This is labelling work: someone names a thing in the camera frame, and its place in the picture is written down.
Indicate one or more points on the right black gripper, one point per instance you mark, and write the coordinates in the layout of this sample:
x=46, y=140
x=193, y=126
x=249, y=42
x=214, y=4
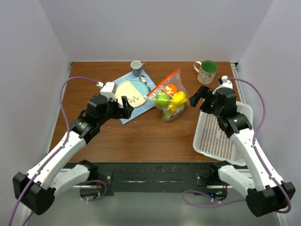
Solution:
x=202, y=92

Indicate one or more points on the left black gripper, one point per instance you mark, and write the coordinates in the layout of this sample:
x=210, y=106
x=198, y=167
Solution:
x=119, y=111

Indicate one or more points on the yellow banana bunch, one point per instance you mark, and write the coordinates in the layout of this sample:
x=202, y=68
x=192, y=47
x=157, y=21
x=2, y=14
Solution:
x=178, y=99

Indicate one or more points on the toy cabbage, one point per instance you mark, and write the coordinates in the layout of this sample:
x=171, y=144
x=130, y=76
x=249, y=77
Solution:
x=170, y=114

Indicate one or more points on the orange fruit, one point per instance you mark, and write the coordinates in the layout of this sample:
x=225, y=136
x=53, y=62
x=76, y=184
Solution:
x=171, y=88

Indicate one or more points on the clear zip top bag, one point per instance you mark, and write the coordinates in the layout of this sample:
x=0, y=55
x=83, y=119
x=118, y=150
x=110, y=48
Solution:
x=170, y=96

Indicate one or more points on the green apple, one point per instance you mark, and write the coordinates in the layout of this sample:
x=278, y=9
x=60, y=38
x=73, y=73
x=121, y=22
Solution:
x=162, y=100

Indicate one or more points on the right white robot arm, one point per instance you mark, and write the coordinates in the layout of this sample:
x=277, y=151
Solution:
x=265, y=192

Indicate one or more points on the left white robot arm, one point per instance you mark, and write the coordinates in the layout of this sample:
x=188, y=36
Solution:
x=37, y=189

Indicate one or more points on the blue checked placemat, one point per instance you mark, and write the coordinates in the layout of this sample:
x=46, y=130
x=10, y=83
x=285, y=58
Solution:
x=143, y=108

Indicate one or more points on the cream and blue plate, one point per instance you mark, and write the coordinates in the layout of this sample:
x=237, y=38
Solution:
x=134, y=90

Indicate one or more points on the floral mug green inside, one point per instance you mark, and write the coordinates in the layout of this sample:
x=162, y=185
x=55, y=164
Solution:
x=206, y=71

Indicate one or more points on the metal spoon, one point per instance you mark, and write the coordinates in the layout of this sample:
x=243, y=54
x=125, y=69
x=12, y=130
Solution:
x=144, y=80

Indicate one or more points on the small grey cup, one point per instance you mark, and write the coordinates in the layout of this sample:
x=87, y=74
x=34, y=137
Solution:
x=137, y=67

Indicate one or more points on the white perforated plastic basket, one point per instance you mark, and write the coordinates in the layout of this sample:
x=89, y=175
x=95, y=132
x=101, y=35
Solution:
x=210, y=141

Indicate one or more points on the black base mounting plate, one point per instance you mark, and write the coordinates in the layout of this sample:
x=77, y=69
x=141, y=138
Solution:
x=151, y=177

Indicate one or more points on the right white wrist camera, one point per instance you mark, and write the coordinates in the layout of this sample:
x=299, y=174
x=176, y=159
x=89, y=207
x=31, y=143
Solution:
x=224, y=82

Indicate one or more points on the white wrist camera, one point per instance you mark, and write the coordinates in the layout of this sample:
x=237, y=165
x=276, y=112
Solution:
x=224, y=82
x=109, y=91

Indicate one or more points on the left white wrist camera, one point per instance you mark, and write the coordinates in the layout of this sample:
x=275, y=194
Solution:
x=109, y=91

